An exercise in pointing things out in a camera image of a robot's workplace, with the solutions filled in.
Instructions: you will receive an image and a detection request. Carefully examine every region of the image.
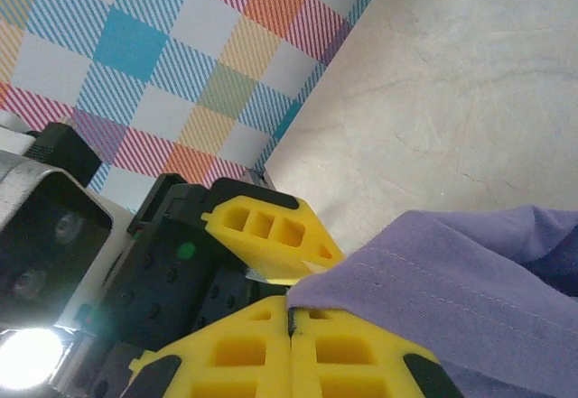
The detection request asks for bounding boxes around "purple t-shirt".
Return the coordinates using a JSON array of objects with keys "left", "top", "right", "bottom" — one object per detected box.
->
[{"left": 286, "top": 206, "right": 578, "bottom": 398}]

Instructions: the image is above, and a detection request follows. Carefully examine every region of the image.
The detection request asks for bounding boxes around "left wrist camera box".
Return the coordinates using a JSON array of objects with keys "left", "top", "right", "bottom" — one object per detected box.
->
[{"left": 0, "top": 147, "right": 114, "bottom": 393}]

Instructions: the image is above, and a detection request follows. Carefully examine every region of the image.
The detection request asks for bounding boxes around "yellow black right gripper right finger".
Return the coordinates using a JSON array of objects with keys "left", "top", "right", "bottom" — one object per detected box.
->
[{"left": 287, "top": 306, "right": 465, "bottom": 398}]

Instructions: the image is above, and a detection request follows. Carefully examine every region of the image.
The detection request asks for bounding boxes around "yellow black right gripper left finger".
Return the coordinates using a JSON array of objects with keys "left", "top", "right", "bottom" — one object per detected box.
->
[{"left": 128, "top": 296, "right": 293, "bottom": 398}]

